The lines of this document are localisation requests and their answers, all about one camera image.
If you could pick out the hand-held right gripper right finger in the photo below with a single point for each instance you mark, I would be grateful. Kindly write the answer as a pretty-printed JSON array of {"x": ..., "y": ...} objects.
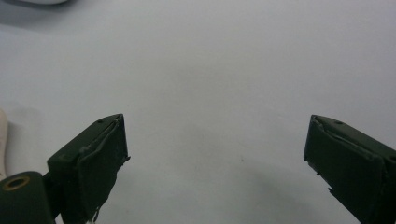
[{"x": 351, "y": 174}]

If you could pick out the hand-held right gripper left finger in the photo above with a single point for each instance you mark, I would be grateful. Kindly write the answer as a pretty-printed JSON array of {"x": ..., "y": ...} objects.
[{"x": 90, "y": 174}]

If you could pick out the cream rounded object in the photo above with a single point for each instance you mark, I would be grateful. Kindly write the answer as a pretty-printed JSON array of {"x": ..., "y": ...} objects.
[{"x": 2, "y": 140}]

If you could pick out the white rounded object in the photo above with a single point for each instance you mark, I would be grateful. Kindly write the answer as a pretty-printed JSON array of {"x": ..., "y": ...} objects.
[{"x": 43, "y": 1}]

